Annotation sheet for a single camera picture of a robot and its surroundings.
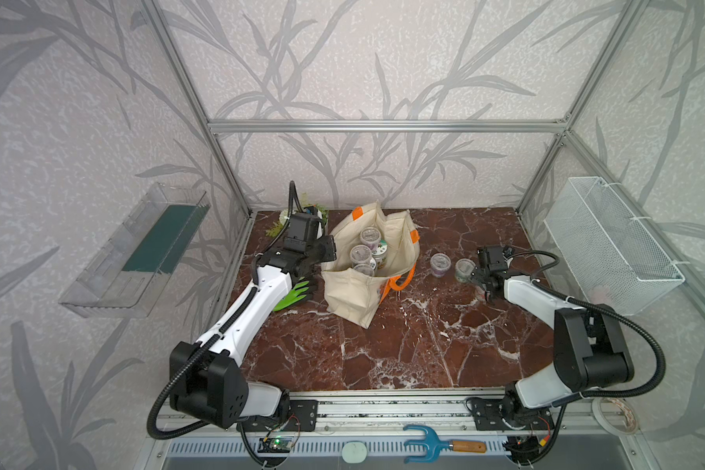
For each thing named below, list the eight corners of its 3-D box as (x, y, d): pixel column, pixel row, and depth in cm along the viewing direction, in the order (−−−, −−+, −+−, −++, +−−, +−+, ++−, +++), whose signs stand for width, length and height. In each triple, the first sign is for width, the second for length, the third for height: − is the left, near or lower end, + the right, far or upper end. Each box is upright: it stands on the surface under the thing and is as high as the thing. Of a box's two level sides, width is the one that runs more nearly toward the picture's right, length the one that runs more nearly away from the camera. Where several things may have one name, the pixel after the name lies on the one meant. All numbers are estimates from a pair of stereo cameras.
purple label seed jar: (430, 277, 102) (433, 268, 98) (428, 262, 106) (430, 253, 102) (448, 277, 102) (452, 268, 98) (445, 262, 106) (449, 253, 102)
